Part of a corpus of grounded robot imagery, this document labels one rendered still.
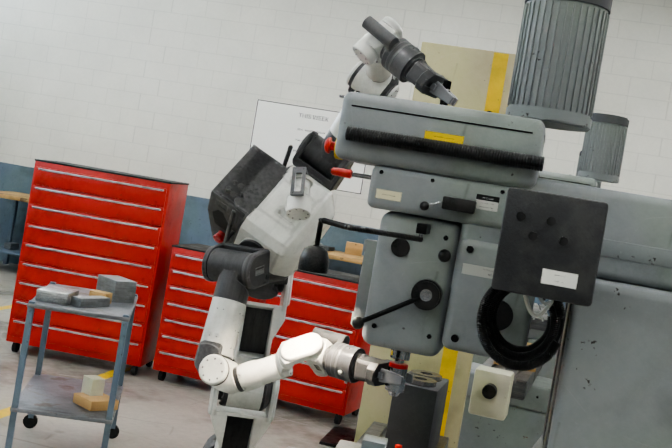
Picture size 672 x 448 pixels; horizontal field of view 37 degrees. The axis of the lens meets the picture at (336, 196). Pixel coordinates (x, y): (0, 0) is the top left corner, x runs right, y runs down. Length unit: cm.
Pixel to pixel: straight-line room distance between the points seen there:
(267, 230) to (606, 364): 99
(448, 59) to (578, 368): 222
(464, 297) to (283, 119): 963
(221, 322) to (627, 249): 103
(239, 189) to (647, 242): 110
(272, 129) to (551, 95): 965
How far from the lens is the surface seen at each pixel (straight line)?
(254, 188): 279
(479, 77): 421
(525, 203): 207
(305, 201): 267
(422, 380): 282
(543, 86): 237
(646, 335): 224
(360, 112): 236
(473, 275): 233
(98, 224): 770
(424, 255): 236
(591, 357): 224
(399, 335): 238
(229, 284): 267
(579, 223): 207
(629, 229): 234
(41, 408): 538
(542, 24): 240
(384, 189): 235
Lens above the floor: 168
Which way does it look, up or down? 1 degrees down
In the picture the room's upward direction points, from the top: 10 degrees clockwise
